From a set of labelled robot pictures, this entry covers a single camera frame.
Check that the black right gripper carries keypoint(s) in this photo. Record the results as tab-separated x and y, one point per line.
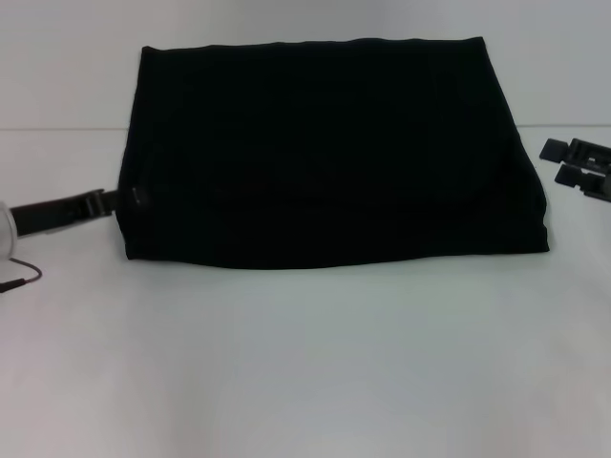
596	167

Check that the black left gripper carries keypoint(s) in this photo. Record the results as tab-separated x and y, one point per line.
48	217

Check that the black FREE print t-shirt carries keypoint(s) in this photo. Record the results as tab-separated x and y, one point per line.
334	157

